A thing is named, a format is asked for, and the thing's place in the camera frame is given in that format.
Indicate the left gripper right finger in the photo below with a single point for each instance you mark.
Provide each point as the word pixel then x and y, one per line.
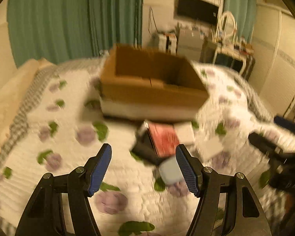
pixel 243 213

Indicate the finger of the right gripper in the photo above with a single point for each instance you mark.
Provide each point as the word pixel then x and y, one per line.
pixel 263 144
pixel 285 123

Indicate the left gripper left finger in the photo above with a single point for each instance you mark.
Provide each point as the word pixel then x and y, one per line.
pixel 44 215

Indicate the white power adapter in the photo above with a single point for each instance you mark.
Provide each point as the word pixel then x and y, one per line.
pixel 185 133

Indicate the red embossed wallet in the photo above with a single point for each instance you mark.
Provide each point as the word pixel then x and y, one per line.
pixel 164 139

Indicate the small white cube charger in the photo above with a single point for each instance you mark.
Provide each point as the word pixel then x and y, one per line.
pixel 210 148

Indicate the white louvered wardrobe doors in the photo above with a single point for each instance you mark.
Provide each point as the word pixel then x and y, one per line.
pixel 273 75

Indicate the white dressing table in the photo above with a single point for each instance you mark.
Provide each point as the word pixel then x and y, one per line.
pixel 217 54

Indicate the round white vanity mirror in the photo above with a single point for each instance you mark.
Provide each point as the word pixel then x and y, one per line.
pixel 226 27

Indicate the black pouch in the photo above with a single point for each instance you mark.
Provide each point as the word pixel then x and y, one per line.
pixel 144 148

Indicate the white small cylinder container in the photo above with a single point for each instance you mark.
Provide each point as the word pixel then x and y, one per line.
pixel 143 128

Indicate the small silver refrigerator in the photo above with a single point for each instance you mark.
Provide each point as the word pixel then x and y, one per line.
pixel 189 44

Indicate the beige pillow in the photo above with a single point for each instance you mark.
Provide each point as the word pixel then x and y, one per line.
pixel 13 92

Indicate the open cardboard box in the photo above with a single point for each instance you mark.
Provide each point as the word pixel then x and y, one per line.
pixel 139 84

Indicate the white storage cabinet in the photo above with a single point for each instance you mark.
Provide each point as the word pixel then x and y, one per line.
pixel 166 42

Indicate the green curtain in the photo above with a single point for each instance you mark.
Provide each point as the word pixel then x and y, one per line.
pixel 61 30

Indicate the wall-mounted black television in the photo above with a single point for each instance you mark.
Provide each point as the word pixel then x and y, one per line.
pixel 198 10

